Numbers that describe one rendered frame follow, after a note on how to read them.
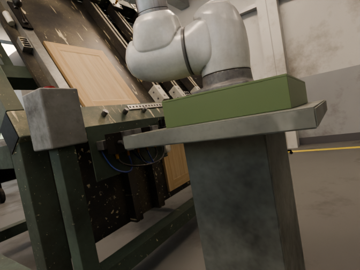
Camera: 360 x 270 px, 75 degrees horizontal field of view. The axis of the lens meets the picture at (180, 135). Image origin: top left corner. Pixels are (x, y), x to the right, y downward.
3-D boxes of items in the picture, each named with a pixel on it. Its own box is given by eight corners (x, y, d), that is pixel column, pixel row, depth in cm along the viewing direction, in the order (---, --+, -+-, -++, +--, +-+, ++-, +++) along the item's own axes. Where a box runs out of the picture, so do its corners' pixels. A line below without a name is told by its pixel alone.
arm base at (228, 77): (268, 87, 81) (265, 70, 81) (247, 84, 63) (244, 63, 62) (219, 97, 91) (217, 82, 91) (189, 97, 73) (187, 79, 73)
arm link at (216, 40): (252, 64, 65) (241, -18, 64) (189, 76, 70) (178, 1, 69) (252, 73, 81) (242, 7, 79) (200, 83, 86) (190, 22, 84)
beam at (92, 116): (12, 156, 84) (19, 137, 79) (-1, 130, 87) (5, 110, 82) (236, 112, 264) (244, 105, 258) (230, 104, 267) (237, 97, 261)
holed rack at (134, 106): (129, 110, 126) (129, 109, 125) (126, 105, 126) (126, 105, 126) (239, 100, 260) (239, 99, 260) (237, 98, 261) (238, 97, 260)
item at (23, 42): (22, 51, 112) (23, 46, 110) (16, 41, 114) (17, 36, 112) (31, 52, 115) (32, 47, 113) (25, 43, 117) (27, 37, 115)
